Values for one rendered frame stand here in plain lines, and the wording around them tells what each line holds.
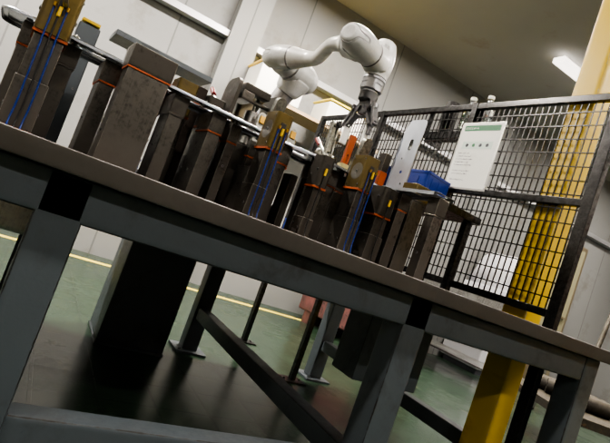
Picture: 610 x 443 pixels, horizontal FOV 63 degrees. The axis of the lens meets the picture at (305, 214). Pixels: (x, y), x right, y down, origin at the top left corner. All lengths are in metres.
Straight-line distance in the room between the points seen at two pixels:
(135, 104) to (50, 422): 0.78
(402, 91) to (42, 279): 5.47
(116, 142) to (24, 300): 0.55
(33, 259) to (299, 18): 4.82
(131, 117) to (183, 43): 3.69
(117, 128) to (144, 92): 0.12
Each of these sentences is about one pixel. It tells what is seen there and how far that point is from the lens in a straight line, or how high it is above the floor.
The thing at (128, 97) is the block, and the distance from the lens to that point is 1.41.
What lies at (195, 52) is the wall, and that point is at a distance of 5.08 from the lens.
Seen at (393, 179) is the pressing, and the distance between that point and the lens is 2.12.
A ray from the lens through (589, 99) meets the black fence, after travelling 2.11.
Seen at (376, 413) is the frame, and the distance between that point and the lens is 1.34.
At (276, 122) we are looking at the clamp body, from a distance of 1.54.
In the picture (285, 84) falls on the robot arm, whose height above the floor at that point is 1.38.
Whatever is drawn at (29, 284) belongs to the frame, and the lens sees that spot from 0.99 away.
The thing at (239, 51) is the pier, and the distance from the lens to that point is 5.05.
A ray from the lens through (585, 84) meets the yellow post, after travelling 2.19.
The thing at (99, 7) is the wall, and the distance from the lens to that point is 5.00.
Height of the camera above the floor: 0.67
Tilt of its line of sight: 4 degrees up
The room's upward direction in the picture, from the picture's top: 20 degrees clockwise
